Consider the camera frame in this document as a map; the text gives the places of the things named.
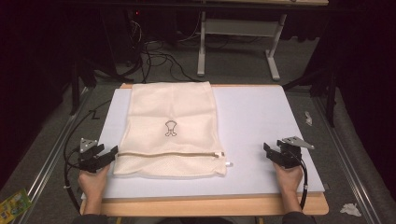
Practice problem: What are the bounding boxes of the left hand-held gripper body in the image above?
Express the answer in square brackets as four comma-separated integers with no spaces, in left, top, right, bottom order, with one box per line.
[77,137,108,175]

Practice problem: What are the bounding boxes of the dark equipment cabinet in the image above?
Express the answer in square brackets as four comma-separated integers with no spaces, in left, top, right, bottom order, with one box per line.
[101,7,145,65]

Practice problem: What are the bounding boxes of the metal floor rail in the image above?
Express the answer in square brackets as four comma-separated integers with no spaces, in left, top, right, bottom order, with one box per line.
[15,86,92,224]
[312,95,376,224]

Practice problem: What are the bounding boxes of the person's left hand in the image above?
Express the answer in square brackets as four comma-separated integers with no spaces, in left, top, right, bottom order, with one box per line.
[78,164,111,196]

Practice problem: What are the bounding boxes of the bundle of black floor cables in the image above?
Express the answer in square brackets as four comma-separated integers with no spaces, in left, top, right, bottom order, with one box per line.
[124,18,202,84]

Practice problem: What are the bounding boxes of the white desk frame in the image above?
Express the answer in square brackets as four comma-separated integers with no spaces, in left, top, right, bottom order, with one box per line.
[196,10,289,82]

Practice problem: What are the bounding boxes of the black metal stand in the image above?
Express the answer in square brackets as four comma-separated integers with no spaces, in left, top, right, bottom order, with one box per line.
[281,66,340,129]
[68,57,98,117]

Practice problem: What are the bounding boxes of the wooden table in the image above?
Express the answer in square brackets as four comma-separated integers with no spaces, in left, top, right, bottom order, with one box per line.
[78,82,331,217]

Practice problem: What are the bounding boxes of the black floor cable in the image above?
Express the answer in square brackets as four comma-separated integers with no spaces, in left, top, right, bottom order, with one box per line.
[63,99,112,157]

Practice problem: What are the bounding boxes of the white table mat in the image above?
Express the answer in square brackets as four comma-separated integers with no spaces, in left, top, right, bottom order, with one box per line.
[80,85,327,201]

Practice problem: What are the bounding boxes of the crumpled white tissue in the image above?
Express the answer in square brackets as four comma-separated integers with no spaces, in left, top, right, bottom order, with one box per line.
[339,203,363,218]

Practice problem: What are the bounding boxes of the person's dark sleeve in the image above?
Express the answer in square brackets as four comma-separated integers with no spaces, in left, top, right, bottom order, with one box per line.
[281,211,318,224]
[72,213,109,224]

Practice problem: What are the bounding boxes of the green printed packet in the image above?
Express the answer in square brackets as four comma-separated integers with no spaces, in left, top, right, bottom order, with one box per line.
[0,188,34,224]

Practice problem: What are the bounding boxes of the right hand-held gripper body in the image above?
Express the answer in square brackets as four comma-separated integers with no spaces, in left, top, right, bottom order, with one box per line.
[276,135,316,170]

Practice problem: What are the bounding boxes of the person's dark left sleeve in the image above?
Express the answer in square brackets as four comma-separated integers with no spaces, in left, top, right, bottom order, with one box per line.
[72,213,109,224]

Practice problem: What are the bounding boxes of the person's right hand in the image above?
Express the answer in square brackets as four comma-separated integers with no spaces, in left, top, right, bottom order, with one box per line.
[273,161,305,194]

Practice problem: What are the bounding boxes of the cream mesh laundry bag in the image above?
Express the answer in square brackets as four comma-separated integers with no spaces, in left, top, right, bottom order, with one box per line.
[112,80,233,179]

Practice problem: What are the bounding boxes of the person's dark right sleeve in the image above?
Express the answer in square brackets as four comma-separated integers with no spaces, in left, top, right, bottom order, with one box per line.
[281,211,318,224]

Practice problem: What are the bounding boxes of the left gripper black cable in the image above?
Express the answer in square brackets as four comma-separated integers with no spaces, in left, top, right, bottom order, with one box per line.
[63,147,84,215]

